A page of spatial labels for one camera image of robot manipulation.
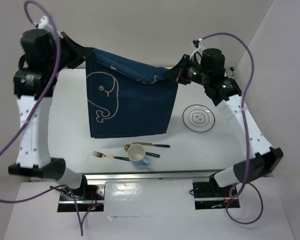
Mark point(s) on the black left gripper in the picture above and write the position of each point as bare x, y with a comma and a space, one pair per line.
79, 53

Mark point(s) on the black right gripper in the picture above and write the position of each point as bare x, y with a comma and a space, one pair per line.
177, 73

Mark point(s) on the blue fabric placemat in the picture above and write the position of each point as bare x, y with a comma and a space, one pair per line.
126, 98

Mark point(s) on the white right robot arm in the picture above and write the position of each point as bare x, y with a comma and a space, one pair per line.
205, 66

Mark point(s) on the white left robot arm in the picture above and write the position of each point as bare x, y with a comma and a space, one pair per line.
45, 55

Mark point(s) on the white round plate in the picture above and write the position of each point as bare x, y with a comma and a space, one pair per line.
198, 118

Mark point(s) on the white and blue mug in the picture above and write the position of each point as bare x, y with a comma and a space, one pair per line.
137, 157

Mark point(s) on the aluminium right side rail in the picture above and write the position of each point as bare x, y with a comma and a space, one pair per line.
229, 72

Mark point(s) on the aluminium rail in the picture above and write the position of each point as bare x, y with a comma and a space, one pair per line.
155, 175
229, 72

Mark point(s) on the gold knife dark handle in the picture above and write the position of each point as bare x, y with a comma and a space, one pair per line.
152, 144

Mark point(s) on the gold spoon dark handle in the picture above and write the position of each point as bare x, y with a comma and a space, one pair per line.
126, 147

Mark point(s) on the gold fork dark handle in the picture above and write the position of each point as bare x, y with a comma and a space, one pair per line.
102, 155

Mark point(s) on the aluminium front rail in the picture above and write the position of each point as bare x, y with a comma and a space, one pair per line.
155, 175

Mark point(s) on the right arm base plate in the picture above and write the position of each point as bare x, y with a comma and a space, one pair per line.
206, 198

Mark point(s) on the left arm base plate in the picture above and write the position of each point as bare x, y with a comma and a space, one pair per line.
93, 199

